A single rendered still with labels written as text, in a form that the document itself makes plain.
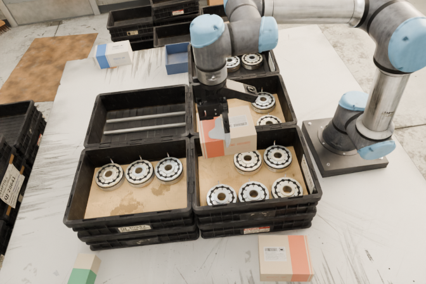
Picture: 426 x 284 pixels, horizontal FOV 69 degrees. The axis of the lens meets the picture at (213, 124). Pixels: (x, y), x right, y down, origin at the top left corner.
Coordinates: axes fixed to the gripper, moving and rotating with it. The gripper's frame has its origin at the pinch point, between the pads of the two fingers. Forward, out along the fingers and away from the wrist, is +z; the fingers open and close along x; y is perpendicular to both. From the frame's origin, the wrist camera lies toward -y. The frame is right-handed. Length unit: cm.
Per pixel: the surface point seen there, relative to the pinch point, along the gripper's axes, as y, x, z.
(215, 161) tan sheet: 4.3, -7.7, 26.7
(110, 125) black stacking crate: 47, -36, 27
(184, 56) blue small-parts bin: 12, -96, 39
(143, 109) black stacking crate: 32, -43, 27
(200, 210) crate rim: 11.6, 16.3, 16.8
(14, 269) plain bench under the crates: 81, 15, 39
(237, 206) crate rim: 0.3, 16.9, 17.0
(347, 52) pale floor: -134, -166, 111
